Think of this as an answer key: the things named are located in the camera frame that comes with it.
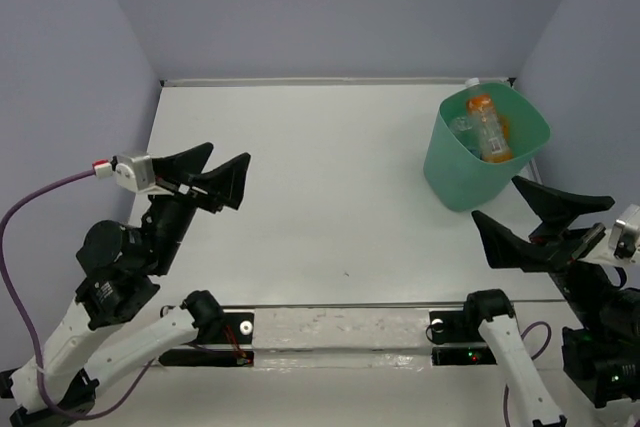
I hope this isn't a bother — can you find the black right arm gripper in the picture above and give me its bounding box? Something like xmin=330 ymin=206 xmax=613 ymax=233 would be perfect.
xmin=475 ymin=168 xmax=618 ymax=327

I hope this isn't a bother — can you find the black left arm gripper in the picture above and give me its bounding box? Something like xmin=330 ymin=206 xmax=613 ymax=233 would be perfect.
xmin=149 ymin=140 xmax=257 ymax=272

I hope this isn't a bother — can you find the long orange label bottle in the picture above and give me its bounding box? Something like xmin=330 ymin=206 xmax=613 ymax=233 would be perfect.
xmin=465 ymin=78 xmax=513 ymax=164

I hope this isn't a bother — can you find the clear jar with silver rim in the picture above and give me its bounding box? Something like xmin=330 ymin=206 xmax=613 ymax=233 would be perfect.
xmin=448 ymin=116 xmax=476 ymax=150

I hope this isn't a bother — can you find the blue label clear bottle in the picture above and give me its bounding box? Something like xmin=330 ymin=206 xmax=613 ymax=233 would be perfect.
xmin=467 ymin=146 xmax=483 ymax=160

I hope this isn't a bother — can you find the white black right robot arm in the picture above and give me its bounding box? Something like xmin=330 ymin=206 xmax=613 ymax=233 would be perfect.
xmin=460 ymin=176 xmax=639 ymax=426

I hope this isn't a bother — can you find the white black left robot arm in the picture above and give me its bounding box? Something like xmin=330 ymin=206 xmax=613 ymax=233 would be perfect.
xmin=1 ymin=142 xmax=253 ymax=426

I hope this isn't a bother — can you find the green plastic bin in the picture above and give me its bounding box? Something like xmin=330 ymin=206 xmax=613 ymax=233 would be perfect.
xmin=423 ymin=83 xmax=551 ymax=212

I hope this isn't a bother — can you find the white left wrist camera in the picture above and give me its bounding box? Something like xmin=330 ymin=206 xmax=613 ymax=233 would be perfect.
xmin=92 ymin=151 xmax=171 ymax=195

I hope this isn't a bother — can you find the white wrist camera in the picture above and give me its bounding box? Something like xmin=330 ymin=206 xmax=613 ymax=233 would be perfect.
xmin=92 ymin=151 xmax=171 ymax=195
xmin=570 ymin=204 xmax=639 ymax=269

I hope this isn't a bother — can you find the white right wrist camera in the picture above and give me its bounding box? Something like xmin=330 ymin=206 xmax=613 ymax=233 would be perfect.
xmin=570 ymin=204 xmax=639 ymax=269

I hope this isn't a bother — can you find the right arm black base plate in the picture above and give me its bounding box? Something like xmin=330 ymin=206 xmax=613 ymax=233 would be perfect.
xmin=425 ymin=310 xmax=497 ymax=367

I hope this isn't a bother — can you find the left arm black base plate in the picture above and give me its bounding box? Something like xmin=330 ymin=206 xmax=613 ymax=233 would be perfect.
xmin=157 ymin=309 xmax=255 ymax=368

